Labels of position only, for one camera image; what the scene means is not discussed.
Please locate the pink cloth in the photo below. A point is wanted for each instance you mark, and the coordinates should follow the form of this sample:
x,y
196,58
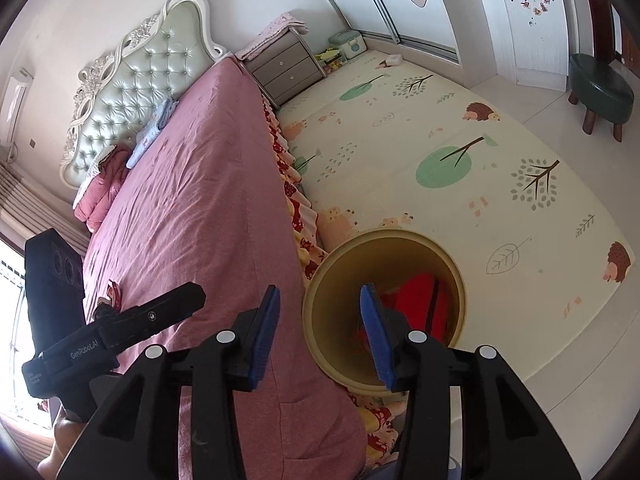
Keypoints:
x,y
275,30

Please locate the bed with pink sheet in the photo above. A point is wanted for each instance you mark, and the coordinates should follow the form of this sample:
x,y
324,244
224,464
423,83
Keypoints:
x,y
200,210

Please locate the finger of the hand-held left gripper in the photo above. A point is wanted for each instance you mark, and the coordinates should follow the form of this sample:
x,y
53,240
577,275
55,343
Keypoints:
x,y
160,310

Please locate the folded white cloth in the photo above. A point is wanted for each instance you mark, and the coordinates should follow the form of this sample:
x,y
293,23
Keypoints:
x,y
142,145

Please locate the red bag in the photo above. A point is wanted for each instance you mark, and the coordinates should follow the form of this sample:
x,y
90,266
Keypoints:
x,y
415,300

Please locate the cream printed play mat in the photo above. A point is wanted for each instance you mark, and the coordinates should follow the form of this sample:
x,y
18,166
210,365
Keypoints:
x,y
400,125

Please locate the yellow trash bin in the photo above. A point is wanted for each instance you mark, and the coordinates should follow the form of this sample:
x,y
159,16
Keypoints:
x,y
340,280

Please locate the pink quilt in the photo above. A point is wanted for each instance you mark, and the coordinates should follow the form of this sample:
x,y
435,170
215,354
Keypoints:
x,y
100,200

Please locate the pile of small toys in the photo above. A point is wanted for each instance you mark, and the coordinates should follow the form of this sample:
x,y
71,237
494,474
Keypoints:
x,y
330,60

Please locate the white sliding wardrobe doors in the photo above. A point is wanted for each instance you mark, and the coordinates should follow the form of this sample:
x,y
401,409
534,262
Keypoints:
x,y
440,25

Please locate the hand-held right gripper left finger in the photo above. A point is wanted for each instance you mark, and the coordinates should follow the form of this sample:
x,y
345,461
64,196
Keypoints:
x,y
265,340

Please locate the white tufted headboard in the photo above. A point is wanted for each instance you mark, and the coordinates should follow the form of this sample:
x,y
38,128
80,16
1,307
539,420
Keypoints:
x,y
145,75

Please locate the red wrapper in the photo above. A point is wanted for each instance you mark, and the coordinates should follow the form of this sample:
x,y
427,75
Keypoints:
x,y
114,295

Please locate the beige curtain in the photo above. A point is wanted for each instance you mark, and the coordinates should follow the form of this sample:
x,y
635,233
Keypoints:
x,y
30,205

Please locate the person's left hand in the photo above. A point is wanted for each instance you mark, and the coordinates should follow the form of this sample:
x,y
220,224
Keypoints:
x,y
60,445

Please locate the green round stool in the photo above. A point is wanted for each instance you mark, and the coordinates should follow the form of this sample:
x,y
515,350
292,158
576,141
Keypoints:
x,y
597,85

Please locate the white knitted pillow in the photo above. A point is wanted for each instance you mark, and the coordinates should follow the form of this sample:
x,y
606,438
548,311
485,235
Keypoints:
x,y
97,161

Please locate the folded blue striped cloth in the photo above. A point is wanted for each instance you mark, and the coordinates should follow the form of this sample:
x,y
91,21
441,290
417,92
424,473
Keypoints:
x,y
165,112

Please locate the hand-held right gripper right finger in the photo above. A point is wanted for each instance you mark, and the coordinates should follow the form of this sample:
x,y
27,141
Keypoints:
x,y
377,340

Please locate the grey nightstand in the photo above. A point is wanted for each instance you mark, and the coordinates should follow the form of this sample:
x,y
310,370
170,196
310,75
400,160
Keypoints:
x,y
285,65

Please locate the patterned bed skirt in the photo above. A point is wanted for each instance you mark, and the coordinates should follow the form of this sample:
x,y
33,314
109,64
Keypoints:
x,y
300,210

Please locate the white cabinet with stickers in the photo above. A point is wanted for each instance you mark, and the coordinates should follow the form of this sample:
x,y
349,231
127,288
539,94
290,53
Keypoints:
x,y
540,45

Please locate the window with railing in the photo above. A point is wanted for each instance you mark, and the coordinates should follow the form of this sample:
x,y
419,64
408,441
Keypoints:
x,y
12,310

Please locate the white storage box green lid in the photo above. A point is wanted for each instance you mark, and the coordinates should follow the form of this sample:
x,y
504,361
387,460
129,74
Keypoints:
x,y
347,45

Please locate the white air conditioner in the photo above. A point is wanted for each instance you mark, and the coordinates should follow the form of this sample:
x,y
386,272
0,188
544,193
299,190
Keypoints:
x,y
17,105

